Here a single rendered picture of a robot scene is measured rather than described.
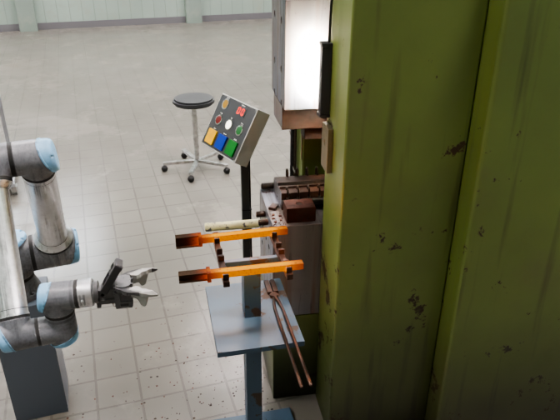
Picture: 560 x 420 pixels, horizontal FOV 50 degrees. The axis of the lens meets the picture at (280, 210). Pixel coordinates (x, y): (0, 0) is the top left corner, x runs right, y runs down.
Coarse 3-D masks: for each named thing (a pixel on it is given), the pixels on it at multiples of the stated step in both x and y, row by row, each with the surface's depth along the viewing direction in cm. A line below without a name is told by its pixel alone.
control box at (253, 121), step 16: (224, 96) 306; (224, 112) 303; (240, 112) 292; (256, 112) 284; (208, 128) 310; (224, 128) 299; (256, 128) 287; (208, 144) 306; (240, 144) 287; (256, 144) 291; (240, 160) 289
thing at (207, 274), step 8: (256, 264) 198; (264, 264) 198; (272, 264) 198; (280, 264) 198; (288, 264) 198; (296, 264) 198; (184, 272) 193; (192, 272) 193; (200, 272) 193; (208, 272) 193; (216, 272) 194; (224, 272) 194; (232, 272) 195; (240, 272) 195; (248, 272) 196; (256, 272) 197; (264, 272) 197; (184, 280) 193; (192, 280) 193; (200, 280) 194; (208, 280) 193
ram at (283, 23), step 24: (288, 0) 210; (312, 0) 212; (288, 24) 214; (312, 24) 215; (288, 48) 218; (312, 48) 219; (288, 72) 222; (312, 72) 223; (288, 96) 226; (312, 96) 227
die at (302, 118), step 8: (280, 104) 236; (280, 112) 237; (288, 112) 234; (296, 112) 235; (304, 112) 235; (312, 112) 236; (280, 120) 239; (288, 120) 235; (296, 120) 236; (304, 120) 237; (312, 120) 237; (320, 120) 238; (288, 128) 237; (296, 128) 238
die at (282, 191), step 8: (288, 176) 268; (296, 176) 268; (304, 176) 268; (312, 176) 268; (320, 176) 266; (304, 184) 256; (312, 184) 256; (320, 184) 256; (280, 192) 252; (296, 192) 250; (304, 192) 251; (312, 192) 252; (280, 200) 254
